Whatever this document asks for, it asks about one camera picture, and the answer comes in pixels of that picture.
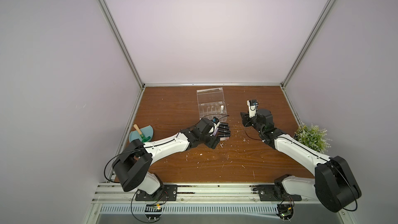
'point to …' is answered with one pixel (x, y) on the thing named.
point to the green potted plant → (313, 136)
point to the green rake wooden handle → (143, 139)
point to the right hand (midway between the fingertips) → (246, 108)
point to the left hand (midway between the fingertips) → (217, 137)
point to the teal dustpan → (146, 131)
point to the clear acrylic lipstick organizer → (211, 104)
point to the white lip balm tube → (222, 108)
